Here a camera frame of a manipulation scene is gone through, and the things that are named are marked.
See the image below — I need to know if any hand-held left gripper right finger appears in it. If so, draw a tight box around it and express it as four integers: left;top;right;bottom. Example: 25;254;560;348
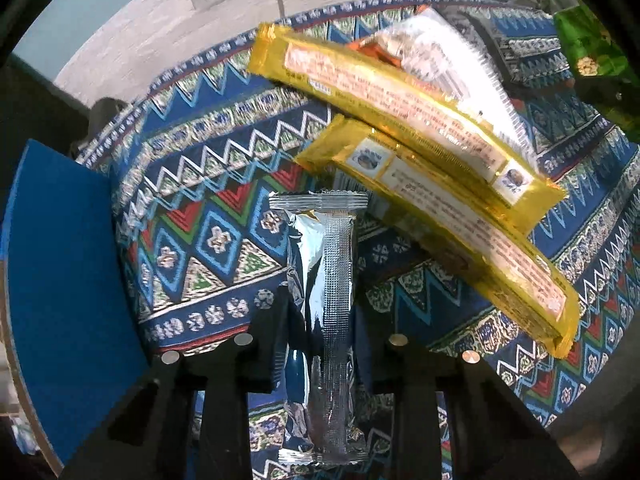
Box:
352;307;581;480

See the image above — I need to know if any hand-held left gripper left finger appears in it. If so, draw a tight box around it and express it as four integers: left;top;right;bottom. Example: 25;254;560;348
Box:
65;302;291;480

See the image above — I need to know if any silver blue snack packet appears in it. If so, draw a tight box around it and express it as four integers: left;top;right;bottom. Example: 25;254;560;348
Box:
268;187;368;468

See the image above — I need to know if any green snack packet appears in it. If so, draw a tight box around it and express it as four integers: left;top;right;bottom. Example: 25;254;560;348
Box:
550;0;640;131

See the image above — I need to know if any long yellow biscuit pack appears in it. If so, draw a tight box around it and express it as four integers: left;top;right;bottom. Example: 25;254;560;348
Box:
248;22;568;235
295;114;581;359

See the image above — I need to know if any blue patterned tablecloth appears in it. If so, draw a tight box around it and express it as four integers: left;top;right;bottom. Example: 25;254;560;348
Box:
75;0;640;480

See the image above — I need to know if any white silver snack bag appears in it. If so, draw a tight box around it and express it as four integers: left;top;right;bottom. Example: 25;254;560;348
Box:
372;10;538;171

